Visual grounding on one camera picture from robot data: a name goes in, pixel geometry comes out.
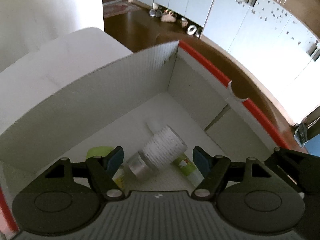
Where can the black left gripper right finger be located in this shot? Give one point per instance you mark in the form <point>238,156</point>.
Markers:
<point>249,195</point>

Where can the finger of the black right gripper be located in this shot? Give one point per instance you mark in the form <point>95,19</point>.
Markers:
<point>299,170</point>

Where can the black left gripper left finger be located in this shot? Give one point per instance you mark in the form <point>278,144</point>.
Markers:
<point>67,196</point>

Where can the green white labelled jar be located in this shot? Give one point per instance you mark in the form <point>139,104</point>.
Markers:
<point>111,165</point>

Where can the silver cap white bottle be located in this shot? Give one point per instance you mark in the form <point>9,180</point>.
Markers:
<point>158,153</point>

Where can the red white cardboard box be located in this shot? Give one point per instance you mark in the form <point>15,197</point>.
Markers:
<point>109,106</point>

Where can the white wall cabinet unit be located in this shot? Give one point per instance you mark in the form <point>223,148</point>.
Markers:
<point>276,49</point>

